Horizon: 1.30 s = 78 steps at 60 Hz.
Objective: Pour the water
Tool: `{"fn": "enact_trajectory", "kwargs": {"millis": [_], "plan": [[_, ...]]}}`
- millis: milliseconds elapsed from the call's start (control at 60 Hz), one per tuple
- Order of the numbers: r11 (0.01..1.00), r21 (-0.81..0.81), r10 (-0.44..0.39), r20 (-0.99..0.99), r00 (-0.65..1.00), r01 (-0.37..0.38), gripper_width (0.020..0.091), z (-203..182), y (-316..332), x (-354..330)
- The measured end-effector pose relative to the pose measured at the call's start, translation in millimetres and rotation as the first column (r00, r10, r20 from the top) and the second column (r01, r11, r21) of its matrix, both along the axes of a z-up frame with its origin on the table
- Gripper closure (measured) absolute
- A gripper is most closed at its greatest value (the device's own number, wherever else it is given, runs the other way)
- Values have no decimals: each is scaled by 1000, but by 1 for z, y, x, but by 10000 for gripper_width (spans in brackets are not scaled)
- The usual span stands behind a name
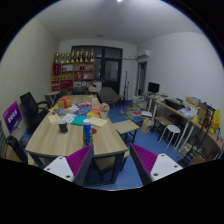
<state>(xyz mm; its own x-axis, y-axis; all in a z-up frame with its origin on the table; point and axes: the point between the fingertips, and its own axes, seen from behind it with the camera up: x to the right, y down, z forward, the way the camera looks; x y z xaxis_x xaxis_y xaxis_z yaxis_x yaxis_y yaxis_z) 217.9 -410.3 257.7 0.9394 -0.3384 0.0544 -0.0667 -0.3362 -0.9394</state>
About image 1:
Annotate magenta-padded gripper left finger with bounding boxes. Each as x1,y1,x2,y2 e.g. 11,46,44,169
43,144,95,187

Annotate stacks of books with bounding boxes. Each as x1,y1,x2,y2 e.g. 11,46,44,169
121,95,153,123

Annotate brown paper bag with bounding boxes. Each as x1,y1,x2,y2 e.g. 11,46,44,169
139,118,154,135

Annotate black computer monitor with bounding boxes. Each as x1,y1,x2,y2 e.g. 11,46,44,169
147,81,161,94

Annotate small wooden side table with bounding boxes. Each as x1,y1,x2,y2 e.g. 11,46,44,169
112,119,140,144

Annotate upright beige box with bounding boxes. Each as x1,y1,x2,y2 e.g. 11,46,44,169
91,97,101,110

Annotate purple sign board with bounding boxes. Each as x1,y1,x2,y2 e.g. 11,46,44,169
2,100,23,134

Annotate white wall air conditioner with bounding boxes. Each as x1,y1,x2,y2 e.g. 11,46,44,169
135,49,151,61

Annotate dark glass double door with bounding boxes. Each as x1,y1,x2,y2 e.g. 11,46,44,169
71,45,123,96

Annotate black office chair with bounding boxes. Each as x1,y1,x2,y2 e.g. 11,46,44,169
19,91,51,134

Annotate black tripod stands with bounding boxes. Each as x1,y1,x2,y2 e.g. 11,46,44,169
123,70,131,101

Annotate blue white-capped drink bottle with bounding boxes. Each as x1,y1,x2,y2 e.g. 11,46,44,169
82,118,94,147

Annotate grey armchair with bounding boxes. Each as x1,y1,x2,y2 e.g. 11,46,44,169
99,86,121,108

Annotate yellow gift box red ribbon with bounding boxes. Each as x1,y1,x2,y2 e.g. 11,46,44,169
58,95,73,109

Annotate teal book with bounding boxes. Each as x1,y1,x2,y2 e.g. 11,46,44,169
70,114,88,127

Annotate long cluttered wooden desk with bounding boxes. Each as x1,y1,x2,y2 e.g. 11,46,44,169
143,93,224,158

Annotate white round stool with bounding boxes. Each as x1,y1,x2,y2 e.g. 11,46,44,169
158,124,181,152

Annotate white pot of flowers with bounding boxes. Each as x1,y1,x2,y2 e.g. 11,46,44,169
99,102,111,119

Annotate large manila envelope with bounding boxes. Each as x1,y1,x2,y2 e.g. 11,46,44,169
89,116,109,129

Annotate black mug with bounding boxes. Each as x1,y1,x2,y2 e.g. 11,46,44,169
58,119,69,133

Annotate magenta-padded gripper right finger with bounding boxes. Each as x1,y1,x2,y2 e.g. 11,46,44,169
129,143,184,186

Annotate wooden shelf unit with trophies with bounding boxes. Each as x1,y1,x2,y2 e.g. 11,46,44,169
50,49,96,92

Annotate blue magazines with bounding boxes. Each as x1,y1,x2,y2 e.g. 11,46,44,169
53,106,92,117

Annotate white printed booklet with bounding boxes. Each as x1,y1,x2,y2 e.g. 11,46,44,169
61,113,78,124

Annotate pink box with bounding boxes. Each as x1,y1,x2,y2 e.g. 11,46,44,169
77,101,92,108

